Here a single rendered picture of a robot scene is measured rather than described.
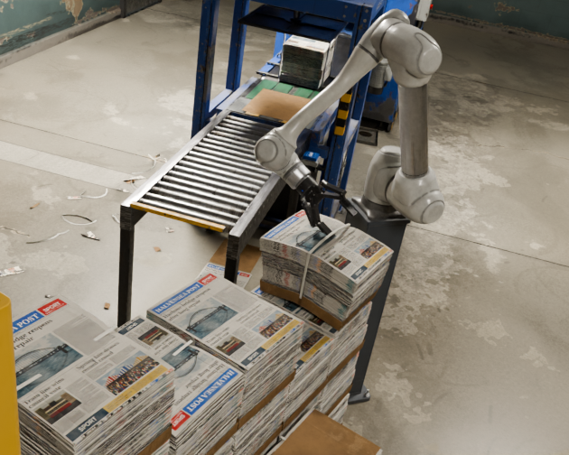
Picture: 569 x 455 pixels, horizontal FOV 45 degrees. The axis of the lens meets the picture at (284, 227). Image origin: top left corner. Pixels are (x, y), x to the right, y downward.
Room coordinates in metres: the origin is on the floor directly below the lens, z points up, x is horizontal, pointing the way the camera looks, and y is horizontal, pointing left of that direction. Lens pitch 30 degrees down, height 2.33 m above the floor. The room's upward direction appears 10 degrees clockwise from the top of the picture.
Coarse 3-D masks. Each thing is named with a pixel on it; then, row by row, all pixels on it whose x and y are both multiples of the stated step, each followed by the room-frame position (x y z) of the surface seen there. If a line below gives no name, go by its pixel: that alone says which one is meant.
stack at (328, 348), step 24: (288, 312) 2.01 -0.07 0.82; (360, 312) 2.07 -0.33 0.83; (312, 336) 1.89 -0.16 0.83; (336, 336) 1.91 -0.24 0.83; (360, 336) 2.12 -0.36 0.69; (312, 360) 1.77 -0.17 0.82; (336, 360) 1.95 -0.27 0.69; (312, 384) 1.80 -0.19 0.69; (336, 384) 2.01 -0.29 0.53; (264, 408) 1.52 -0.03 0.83; (288, 408) 1.67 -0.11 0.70; (312, 408) 1.86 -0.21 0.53; (336, 408) 2.05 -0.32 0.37; (240, 432) 1.42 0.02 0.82; (264, 432) 1.54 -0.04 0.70
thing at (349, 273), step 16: (352, 240) 2.16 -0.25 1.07; (368, 240) 2.19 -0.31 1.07; (320, 256) 2.01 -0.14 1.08; (336, 256) 2.04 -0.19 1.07; (352, 256) 2.06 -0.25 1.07; (368, 256) 2.09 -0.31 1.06; (384, 256) 2.11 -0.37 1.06; (320, 272) 1.99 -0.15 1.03; (336, 272) 1.96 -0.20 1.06; (352, 272) 1.98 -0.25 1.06; (368, 272) 2.00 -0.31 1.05; (384, 272) 2.14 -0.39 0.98; (320, 288) 1.99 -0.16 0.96; (336, 288) 1.96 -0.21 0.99; (352, 288) 1.93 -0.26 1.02; (368, 288) 2.06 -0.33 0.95; (320, 304) 1.99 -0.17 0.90; (336, 304) 1.96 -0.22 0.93; (352, 304) 1.95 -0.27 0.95
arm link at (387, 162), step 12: (384, 156) 2.54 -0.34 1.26; (396, 156) 2.53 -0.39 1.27; (372, 168) 2.55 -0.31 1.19; (384, 168) 2.51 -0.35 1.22; (396, 168) 2.50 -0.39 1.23; (372, 180) 2.53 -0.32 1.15; (384, 180) 2.48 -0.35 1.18; (372, 192) 2.52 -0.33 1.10; (384, 192) 2.47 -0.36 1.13; (384, 204) 2.51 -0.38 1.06
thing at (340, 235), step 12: (336, 228) 2.22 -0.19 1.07; (348, 228) 2.24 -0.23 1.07; (312, 240) 2.11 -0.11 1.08; (336, 240) 2.14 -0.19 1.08; (300, 252) 2.04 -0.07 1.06; (312, 252) 2.04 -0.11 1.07; (324, 252) 2.04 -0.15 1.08; (300, 264) 2.04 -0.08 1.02; (312, 264) 2.01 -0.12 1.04; (300, 276) 2.03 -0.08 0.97; (312, 276) 2.01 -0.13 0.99; (300, 288) 2.03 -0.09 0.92
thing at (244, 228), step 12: (300, 144) 3.58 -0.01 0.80; (300, 156) 3.58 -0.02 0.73; (276, 180) 3.09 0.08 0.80; (264, 192) 2.94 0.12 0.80; (276, 192) 3.11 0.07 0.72; (252, 204) 2.80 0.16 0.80; (264, 204) 2.87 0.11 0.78; (252, 216) 2.70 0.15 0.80; (264, 216) 2.90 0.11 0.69; (240, 228) 2.57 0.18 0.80; (252, 228) 2.71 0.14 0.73; (228, 240) 2.51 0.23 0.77; (240, 240) 2.53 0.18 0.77; (228, 252) 2.51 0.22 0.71; (240, 252) 2.55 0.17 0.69
